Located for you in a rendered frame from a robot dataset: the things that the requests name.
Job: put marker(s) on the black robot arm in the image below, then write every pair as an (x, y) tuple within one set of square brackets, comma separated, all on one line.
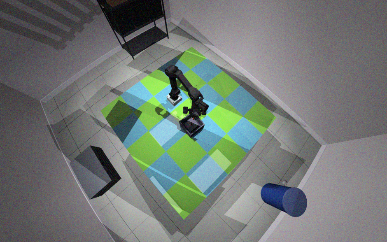
[(173, 72)]

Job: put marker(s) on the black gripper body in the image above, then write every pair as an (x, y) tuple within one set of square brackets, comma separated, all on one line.
[(185, 110)]

